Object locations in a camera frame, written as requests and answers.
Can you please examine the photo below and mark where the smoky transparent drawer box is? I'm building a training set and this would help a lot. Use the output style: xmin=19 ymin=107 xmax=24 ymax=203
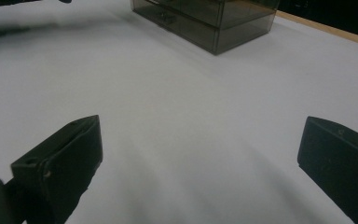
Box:
xmin=130 ymin=0 xmax=281 ymax=57

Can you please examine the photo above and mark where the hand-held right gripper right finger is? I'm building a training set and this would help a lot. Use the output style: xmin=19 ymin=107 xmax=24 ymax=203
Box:
xmin=296 ymin=116 xmax=358 ymax=224

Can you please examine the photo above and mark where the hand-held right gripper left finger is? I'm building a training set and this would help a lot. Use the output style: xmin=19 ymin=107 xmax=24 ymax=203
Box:
xmin=10 ymin=114 xmax=103 ymax=224

